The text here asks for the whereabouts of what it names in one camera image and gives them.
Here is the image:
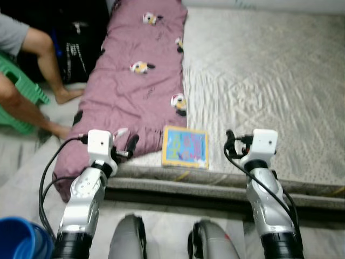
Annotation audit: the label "person's bare right leg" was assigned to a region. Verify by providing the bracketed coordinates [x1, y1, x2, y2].
[0, 73, 73, 140]

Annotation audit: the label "white quilted mattress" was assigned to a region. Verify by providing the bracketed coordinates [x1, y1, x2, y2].
[105, 6, 345, 211]

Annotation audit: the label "purple quilt with cartoon prints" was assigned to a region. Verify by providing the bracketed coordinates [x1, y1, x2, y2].
[53, 0, 188, 203]

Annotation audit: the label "green plastic stool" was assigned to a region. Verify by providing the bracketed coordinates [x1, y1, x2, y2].
[0, 51, 50, 135]

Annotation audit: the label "black bag with white print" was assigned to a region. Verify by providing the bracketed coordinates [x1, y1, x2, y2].
[11, 0, 111, 84]

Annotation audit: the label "person's bare left leg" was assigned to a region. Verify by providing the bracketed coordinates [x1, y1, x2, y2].
[19, 27, 84, 105]

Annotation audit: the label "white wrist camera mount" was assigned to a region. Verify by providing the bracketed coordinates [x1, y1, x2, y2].
[247, 128, 279, 162]
[86, 129, 115, 165]

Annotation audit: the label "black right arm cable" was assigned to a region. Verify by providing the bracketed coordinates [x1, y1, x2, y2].
[224, 138, 302, 238]

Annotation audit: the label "silver robot right leg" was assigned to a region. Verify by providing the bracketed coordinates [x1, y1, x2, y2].
[187, 219, 240, 259]

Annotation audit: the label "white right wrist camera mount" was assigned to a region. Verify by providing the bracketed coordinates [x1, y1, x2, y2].
[247, 128, 279, 162]

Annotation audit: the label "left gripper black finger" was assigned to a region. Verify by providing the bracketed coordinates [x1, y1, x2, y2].
[125, 134, 140, 159]

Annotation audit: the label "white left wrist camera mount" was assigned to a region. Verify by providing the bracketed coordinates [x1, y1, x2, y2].
[86, 129, 115, 165]

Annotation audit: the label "blue plastic bucket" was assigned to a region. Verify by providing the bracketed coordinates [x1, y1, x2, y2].
[0, 216, 53, 259]

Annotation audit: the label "person's grey shorts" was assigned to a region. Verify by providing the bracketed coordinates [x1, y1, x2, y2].
[0, 13, 30, 57]

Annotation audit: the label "person's bare leg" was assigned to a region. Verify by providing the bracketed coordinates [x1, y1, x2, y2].
[19, 27, 84, 105]
[0, 73, 73, 140]

